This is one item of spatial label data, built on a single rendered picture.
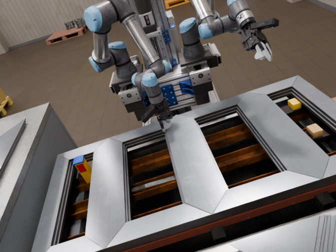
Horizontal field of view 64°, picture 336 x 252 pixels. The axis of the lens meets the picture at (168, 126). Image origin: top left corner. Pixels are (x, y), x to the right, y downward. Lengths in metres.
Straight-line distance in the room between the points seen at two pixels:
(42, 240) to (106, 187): 0.35
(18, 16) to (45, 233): 9.25
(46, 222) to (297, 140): 1.22
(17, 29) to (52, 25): 1.15
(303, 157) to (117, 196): 0.84
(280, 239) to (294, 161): 0.33
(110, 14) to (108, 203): 0.93
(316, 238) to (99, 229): 0.84
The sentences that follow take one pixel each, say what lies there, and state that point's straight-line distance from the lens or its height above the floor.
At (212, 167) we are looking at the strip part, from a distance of 1.26.
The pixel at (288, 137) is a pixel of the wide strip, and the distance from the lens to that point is 1.37.
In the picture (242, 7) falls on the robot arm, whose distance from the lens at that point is 1.34.
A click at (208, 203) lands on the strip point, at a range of 1.15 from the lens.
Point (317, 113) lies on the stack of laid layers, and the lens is 1.57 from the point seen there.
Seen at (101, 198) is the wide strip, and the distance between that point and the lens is 1.36.
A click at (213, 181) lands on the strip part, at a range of 1.21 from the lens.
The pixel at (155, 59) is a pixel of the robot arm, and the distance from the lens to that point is 1.50.
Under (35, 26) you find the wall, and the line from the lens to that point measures 10.17.
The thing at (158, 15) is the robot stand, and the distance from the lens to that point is 1.98.
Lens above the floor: 1.78
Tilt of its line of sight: 35 degrees down
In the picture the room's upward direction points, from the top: 19 degrees counter-clockwise
